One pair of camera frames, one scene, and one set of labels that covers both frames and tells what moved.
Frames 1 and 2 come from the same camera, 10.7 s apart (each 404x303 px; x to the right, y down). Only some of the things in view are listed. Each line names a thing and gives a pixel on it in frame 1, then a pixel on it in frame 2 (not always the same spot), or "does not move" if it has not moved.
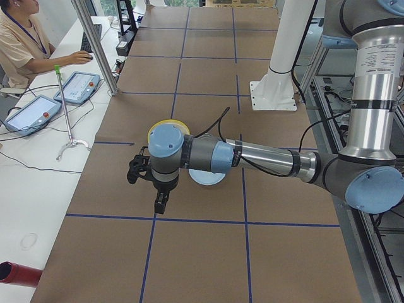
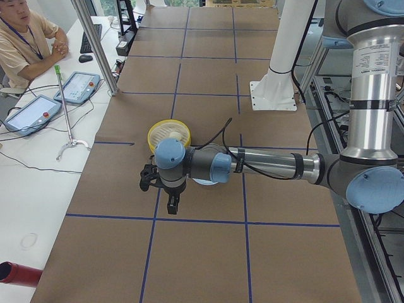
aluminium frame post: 84,12 does not move
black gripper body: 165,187 → 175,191
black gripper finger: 161,198 → 172,204
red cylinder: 16,274 does not move
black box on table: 123,46 does not move
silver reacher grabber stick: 72,142 does not move
